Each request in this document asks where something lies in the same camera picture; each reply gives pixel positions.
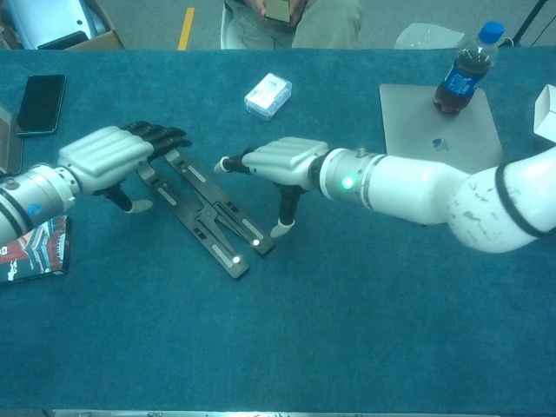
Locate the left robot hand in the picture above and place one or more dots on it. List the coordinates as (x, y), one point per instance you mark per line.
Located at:
(104, 154)

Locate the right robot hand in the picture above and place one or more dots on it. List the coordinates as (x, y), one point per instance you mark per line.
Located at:
(286, 158)

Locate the black folding laptop stand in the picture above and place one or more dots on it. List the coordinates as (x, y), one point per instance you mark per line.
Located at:
(208, 215)

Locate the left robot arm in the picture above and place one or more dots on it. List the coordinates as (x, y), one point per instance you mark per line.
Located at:
(30, 200)

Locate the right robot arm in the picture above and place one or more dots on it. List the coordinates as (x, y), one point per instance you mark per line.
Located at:
(412, 187)

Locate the silver laptop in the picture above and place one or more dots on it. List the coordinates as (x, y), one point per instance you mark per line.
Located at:
(417, 126)

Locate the clear plastic card box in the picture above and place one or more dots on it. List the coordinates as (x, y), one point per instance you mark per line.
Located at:
(267, 95)

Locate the black smartphone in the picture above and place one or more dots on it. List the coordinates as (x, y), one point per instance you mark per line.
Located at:
(41, 104)

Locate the grey tablet edge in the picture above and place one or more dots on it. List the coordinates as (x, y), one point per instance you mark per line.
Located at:
(11, 147)

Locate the brown cardboard box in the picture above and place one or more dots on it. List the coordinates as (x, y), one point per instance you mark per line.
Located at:
(104, 41)

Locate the book with red building cover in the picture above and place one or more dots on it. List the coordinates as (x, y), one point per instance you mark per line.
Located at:
(43, 256)

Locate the seated person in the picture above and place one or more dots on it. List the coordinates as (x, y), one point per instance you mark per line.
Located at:
(326, 26)

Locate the white plastic item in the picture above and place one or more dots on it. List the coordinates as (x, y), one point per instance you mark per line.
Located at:
(48, 17)

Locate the phone in person's hands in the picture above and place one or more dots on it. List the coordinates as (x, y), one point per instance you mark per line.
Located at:
(278, 9)

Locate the yellow floor tape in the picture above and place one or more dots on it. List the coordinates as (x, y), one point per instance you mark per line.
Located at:
(186, 28)

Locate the teal felt table cloth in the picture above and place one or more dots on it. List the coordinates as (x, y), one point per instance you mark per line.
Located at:
(347, 304)

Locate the cola bottle blue label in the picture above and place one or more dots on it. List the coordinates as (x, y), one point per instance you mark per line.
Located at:
(460, 80)

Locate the white cardboard box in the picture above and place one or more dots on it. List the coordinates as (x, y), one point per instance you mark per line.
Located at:
(547, 113)

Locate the black tripod leg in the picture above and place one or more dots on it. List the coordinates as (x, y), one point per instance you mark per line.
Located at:
(527, 21)

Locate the aluminium table frame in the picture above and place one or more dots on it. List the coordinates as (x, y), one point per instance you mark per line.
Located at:
(260, 413)

